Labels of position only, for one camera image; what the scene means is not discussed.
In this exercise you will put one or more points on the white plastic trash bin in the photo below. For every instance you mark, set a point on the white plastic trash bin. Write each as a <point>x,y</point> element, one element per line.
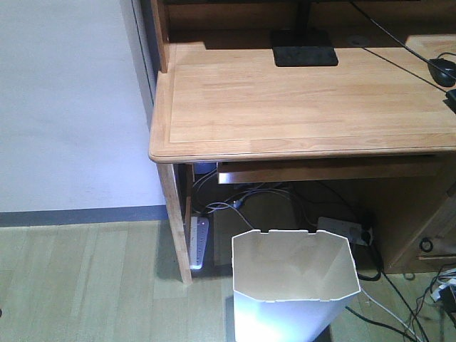
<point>289,285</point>

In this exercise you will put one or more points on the white power strip left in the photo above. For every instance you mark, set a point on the white power strip left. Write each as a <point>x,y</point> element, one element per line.
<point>199,229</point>

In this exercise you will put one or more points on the white power strip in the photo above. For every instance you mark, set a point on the white power strip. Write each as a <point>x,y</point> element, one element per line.
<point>354,232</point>
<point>199,229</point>

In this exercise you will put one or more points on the white power strip right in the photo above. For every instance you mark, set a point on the white power strip right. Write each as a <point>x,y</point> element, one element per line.
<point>354,232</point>

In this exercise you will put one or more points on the wooden desk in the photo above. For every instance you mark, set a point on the wooden desk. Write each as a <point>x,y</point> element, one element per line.
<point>376,118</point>

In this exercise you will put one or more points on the black monitor stand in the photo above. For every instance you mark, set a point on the black monitor stand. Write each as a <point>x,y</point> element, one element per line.
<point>301,46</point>

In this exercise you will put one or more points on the black computer mouse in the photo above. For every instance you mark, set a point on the black computer mouse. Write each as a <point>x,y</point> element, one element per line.
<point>442,72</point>

